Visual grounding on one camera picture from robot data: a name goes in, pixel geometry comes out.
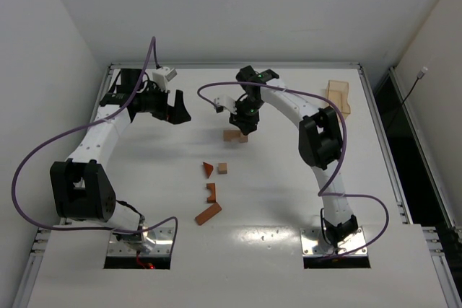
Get black cable with white plug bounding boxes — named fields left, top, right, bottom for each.
left=391, top=66, right=429, bottom=121

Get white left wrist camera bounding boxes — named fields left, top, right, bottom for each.
left=152, top=66, right=177, bottom=92

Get translucent orange plastic box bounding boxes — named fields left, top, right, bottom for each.
left=326, top=80, right=351, bottom=119

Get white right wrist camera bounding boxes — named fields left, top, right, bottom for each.
left=214, top=94, right=237, bottom=114

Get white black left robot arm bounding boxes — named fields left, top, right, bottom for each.
left=50, top=66, right=191, bottom=247

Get red-brown arch wood block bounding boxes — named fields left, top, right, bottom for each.
left=206, top=182, right=217, bottom=203

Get light wood cube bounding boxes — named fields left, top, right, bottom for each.
left=217, top=163, right=227, bottom=175
left=238, top=134, right=248, bottom=143
left=223, top=130, right=236, bottom=142

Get red-brown triangle wood block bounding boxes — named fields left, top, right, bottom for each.
left=203, top=162, right=214, bottom=179

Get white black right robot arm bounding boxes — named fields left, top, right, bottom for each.
left=230, top=66, right=358, bottom=247

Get red-brown long wood block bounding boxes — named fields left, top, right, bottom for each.
left=195, top=203, right=222, bottom=226

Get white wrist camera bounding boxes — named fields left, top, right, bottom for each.
left=214, top=94, right=237, bottom=114
left=152, top=66, right=177, bottom=92

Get metal base plate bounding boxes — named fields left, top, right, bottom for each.
left=300, top=226, right=368, bottom=259
left=106, top=227, right=176, bottom=258

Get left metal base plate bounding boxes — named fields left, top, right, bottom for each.
left=106, top=227, right=176, bottom=258

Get aluminium table frame rail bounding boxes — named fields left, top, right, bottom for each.
left=108, top=61, right=364, bottom=70

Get light long wood block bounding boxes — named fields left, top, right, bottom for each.
left=230, top=130, right=243, bottom=143

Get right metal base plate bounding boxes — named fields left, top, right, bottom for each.
left=300, top=226, right=368, bottom=259

